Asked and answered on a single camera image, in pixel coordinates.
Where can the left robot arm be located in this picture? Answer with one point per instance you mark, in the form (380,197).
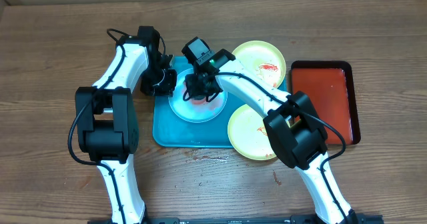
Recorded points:
(105,130)

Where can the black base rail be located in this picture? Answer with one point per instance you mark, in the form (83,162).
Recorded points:
(294,219)

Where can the yellow-green plate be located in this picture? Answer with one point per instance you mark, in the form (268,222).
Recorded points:
(264,60)
(248,135)

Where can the teal plastic tray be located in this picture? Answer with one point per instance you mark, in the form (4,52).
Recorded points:
(169,130)

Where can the green and orange sponge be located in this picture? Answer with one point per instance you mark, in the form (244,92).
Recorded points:
(198,101)

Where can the black tray with red liquid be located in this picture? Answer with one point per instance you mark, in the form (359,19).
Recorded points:
(330,87)

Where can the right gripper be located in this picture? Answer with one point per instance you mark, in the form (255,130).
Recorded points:
(196,85)

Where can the light blue plate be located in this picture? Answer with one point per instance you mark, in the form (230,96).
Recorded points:
(194,113)

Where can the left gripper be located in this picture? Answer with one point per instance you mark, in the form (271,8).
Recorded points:
(167,90)

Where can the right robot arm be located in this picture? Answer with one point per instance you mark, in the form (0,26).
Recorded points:
(296,133)

